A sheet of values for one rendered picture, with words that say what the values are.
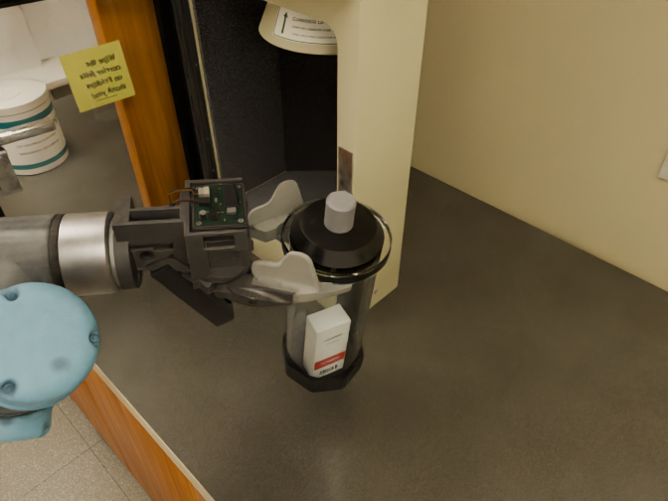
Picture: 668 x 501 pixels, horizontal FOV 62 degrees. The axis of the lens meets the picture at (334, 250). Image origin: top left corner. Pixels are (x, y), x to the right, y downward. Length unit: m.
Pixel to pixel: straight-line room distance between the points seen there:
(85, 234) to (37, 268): 0.05
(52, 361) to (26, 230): 0.19
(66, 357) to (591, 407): 0.65
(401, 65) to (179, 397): 0.50
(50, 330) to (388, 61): 0.43
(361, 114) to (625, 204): 0.53
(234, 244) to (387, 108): 0.26
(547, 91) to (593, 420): 0.51
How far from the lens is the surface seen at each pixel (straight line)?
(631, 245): 1.04
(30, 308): 0.38
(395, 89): 0.66
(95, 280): 0.52
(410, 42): 0.66
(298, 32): 0.69
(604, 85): 0.95
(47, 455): 1.98
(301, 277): 0.50
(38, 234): 0.53
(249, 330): 0.84
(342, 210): 0.50
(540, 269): 0.98
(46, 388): 0.37
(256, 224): 0.57
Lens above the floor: 1.58
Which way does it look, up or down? 42 degrees down
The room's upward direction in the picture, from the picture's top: straight up
